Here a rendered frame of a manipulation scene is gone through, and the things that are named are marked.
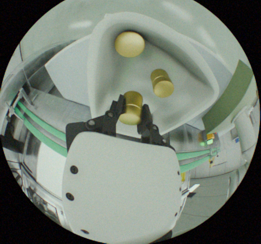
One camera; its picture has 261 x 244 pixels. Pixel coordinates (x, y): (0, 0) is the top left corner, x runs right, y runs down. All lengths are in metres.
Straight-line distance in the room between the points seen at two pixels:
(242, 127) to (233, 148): 5.75
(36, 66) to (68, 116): 0.56
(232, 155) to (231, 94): 5.93
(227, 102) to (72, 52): 0.46
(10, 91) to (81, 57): 0.59
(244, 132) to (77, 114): 0.66
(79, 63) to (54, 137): 0.27
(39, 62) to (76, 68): 0.57
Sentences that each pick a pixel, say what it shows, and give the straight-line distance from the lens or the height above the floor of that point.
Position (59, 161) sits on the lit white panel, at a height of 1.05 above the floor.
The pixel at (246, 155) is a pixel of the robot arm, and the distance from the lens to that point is 0.44.
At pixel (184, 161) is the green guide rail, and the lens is 0.34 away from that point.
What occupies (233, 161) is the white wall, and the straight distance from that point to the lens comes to 6.27.
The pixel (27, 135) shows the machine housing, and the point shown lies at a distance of 0.82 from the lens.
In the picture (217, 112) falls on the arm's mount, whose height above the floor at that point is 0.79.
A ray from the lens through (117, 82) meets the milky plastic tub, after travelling 0.17.
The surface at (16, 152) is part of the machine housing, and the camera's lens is 0.85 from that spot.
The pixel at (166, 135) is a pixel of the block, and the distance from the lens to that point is 0.24.
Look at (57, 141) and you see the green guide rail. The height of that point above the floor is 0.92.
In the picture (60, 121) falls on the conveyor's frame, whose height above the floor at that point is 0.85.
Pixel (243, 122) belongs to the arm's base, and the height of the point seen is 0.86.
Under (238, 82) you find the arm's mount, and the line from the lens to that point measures 0.33.
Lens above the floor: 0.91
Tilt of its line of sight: 34 degrees down
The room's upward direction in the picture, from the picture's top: 171 degrees counter-clockwise
